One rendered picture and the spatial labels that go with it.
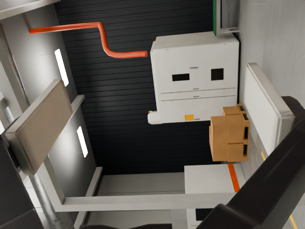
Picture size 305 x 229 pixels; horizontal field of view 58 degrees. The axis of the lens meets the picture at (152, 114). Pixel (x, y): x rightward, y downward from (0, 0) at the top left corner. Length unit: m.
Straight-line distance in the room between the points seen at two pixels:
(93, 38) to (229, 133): 6.78
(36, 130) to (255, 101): 0.13
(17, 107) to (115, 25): 8.61
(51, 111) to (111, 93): 11.95
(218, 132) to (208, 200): 4.00
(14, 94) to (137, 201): 1.76
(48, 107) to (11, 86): 2.63
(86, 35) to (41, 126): 11.41
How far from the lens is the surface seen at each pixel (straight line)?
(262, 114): 0.16
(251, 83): 0.19
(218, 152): 7.54
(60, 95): 0.20
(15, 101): 2.87
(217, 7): 7.68
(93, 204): 3.50
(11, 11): 8.54
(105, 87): 12.04
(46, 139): 0.18
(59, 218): 7.79
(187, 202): 3.32
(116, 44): 11.32
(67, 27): 9.16
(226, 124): 7.08
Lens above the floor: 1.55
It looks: 7 degrees up
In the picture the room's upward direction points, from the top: 94 degrees counter-clockwise
